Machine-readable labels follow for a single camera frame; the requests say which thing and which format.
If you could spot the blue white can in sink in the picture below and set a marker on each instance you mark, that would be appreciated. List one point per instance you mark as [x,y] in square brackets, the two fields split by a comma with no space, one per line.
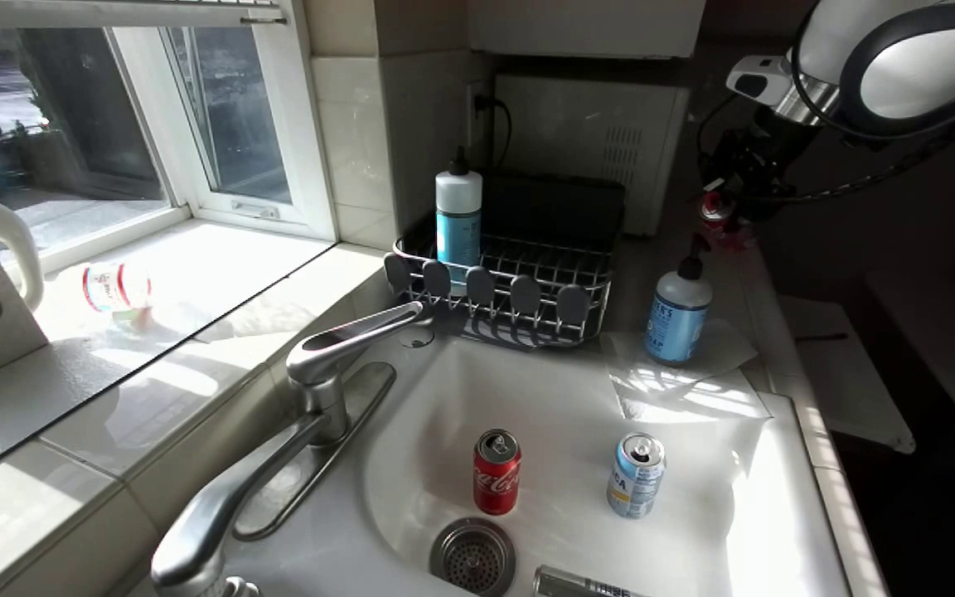
[638,473]

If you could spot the red soda can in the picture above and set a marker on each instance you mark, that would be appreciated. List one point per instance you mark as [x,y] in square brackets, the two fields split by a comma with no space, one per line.
[713,206]

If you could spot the chrome sink faucet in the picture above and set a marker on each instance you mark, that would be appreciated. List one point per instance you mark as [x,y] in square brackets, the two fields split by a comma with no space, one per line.
[187,559]

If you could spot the tall blue white bottle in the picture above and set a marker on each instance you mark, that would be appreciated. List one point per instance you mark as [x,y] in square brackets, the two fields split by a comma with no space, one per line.
[460,193]

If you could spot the metal dish rack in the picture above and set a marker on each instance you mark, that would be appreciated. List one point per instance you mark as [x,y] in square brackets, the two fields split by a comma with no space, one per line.
[546,270]

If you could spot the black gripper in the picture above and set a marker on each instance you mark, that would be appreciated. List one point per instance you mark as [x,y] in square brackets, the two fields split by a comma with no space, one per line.
[750,171]

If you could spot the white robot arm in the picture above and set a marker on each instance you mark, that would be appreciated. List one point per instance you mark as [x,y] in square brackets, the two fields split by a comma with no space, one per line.
[872,70]

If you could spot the metal sink drain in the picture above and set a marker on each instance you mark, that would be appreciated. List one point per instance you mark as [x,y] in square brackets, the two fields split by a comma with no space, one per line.
[477,554]

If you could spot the red can in sink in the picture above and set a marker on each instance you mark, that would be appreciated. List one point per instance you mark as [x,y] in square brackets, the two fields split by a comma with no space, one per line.
[494,473]

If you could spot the blue soap pump bottle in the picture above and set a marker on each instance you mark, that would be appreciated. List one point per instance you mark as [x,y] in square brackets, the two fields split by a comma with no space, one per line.
[678,309]

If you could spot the clear cup red stripes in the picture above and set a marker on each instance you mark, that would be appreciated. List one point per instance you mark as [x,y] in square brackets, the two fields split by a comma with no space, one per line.
[121,293]

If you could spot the white cloth under bottle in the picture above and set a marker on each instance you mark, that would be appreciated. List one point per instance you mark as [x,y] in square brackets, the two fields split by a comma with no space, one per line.
[717,349]

